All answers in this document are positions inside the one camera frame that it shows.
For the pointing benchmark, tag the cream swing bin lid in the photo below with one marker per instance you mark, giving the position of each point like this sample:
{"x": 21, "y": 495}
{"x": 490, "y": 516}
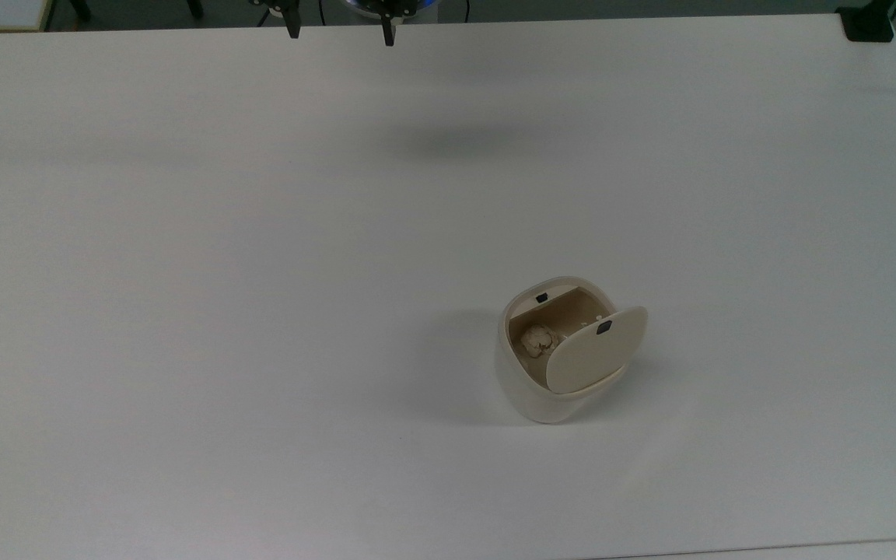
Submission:
{"x": 592, "y": 354}

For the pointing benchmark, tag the black furniture leg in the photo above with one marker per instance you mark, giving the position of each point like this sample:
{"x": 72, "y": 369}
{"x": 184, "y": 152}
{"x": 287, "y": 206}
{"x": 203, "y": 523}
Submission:
{"x": 80, "y": 8}
{"x": 194, "y": 7}

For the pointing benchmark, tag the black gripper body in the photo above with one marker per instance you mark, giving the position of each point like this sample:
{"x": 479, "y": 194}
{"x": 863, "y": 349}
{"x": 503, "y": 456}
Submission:
{"x": 376, "y": 6}

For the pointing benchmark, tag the crumpled paper ball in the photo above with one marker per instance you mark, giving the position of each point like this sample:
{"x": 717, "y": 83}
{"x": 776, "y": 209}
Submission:
{"x": 538, "y": 339}

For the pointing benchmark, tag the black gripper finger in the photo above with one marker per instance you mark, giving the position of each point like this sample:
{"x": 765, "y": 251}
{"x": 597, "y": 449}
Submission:
{"x": 292, "y": 28}
{"x": 389, "y": 33}

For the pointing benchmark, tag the cream plastic trash bin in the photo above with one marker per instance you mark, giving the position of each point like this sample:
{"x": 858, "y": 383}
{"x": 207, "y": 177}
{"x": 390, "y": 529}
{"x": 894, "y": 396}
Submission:
{"x": 514, "y": 373}

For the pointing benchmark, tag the black table clamp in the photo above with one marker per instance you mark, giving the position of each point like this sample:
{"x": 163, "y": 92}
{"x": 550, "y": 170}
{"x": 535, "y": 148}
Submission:
{"x": 866, "y": 23}

